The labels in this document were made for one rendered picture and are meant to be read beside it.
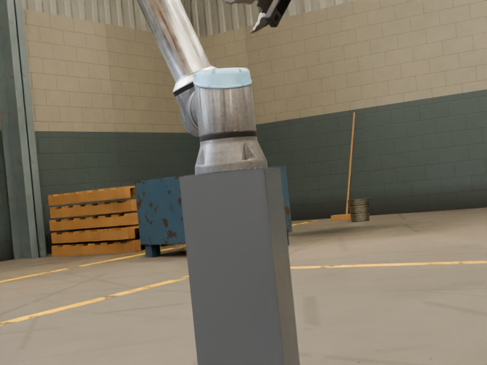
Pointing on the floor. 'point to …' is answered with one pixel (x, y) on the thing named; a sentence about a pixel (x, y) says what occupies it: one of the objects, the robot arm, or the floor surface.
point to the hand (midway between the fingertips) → (237, 19)
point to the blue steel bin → (175, 211)
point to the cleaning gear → (361, 213)
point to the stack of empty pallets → (95, 222)
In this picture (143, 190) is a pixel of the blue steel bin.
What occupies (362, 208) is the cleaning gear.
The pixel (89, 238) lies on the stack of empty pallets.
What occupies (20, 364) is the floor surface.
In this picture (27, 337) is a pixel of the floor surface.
